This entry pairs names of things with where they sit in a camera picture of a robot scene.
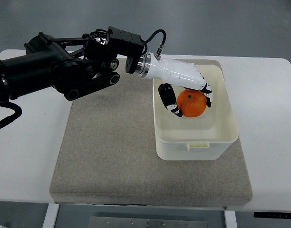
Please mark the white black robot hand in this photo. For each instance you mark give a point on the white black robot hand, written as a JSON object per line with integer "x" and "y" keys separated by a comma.
{"x": 177, "y": 76}

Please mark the orange fruit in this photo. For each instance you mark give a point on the orange fruit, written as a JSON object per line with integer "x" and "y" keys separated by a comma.
{"x": 191, "y": 103}

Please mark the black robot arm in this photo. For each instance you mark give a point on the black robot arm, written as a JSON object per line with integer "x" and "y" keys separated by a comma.
{"x": 75, "y": 67}

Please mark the white plastic box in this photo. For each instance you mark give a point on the white plastic box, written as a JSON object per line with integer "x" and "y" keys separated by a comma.
{"x": 205, "y": 137}

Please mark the grey felt mat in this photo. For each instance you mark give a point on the grey felt mat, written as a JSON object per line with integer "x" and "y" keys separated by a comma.
{"x": 108, "y": 156}

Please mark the white table leg right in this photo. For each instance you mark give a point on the white table leg right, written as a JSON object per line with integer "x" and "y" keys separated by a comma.
{"x": 230, "y": 219}

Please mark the white table leg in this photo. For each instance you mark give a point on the white table leg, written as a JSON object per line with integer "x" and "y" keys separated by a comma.
{"x": 230, "y": 219}
{"x": 51, "y": 216}

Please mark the black table control panel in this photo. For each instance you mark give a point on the black table control panel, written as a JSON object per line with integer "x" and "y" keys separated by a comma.
{"x": 273, "y": 215}

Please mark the white table leg left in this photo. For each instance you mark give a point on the white table leg left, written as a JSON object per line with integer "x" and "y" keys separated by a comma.
{"x": 51, "y": 216}

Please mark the metal base plate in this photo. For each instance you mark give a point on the metal base plate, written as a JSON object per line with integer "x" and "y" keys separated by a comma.
{"x": 113, "y": 222}

